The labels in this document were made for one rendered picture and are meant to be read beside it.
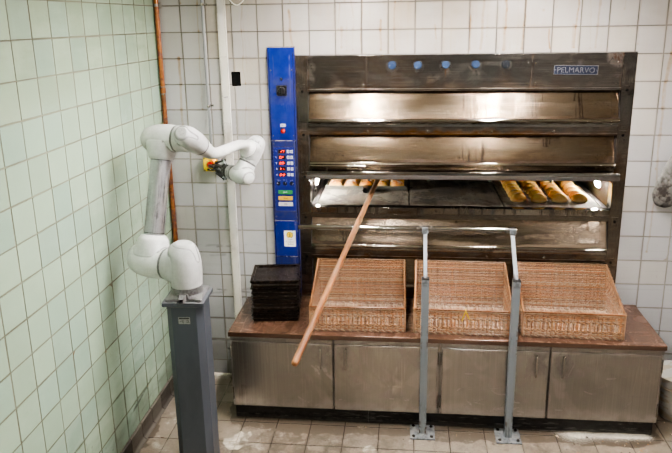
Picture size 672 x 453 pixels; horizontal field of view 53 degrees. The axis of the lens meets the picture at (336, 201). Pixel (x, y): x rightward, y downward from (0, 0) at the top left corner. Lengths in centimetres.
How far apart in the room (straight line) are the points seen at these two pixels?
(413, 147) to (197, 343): 170
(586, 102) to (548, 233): 81
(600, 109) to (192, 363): 265
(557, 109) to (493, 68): 44
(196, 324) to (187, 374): 28
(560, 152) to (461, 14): 99
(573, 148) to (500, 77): 60
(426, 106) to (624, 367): 182
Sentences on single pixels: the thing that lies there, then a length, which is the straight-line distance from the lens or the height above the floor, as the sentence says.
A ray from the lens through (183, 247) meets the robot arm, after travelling 331.
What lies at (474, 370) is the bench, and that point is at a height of 39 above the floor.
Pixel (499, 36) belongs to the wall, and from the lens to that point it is 404.
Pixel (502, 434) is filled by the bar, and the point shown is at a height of 1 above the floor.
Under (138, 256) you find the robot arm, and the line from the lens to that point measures 345.
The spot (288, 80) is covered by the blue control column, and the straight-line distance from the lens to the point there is 405.
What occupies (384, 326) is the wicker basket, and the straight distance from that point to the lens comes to 390.
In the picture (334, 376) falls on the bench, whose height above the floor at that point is 32.
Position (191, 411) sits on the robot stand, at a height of 41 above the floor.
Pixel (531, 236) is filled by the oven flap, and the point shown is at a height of 101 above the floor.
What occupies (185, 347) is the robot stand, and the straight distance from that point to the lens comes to 346.
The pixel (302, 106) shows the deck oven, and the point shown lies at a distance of 409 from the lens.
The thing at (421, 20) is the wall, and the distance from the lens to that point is 401.
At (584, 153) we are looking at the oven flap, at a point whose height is 152.
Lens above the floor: 231
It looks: 15 degrees down
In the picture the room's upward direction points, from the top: 1 degrees counter-clockwise
